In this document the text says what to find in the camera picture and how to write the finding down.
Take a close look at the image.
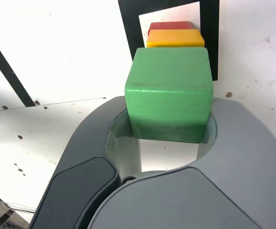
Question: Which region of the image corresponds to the black tape square outline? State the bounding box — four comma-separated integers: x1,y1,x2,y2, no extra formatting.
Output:
118,0,220,82

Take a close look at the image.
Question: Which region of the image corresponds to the yellow cube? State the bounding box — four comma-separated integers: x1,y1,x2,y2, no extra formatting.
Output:
146,29,205,48

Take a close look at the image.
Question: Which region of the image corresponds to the red cube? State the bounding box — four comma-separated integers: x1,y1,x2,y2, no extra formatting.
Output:
148,21,193,31

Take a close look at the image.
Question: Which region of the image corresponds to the green cube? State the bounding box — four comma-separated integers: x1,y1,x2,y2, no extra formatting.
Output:
124,47,214,144

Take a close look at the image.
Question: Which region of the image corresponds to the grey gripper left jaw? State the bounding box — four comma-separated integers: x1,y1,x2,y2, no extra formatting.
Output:
29,95,143,229

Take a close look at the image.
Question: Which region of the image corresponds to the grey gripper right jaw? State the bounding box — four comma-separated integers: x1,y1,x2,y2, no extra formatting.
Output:
89,97,276,229

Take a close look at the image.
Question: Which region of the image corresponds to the black tape strip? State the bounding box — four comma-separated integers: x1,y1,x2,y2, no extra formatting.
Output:
0,28,37,107

